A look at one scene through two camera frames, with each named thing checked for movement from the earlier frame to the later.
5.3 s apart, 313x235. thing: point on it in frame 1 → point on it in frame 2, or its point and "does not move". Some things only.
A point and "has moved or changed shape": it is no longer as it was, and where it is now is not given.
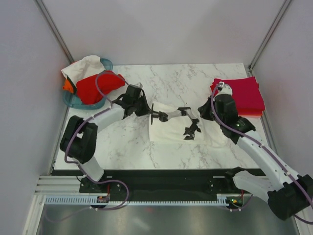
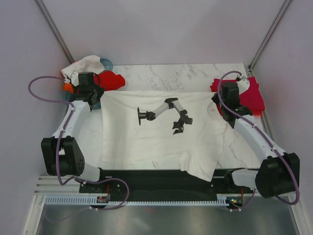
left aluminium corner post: (54, 29) does not move
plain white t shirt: (89, 65) does not move
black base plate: (158, 185) does not move
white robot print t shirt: (193, 128) has moved or changed shape
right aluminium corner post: (271, 31) does not move
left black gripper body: (141, 108) → (99, 91)
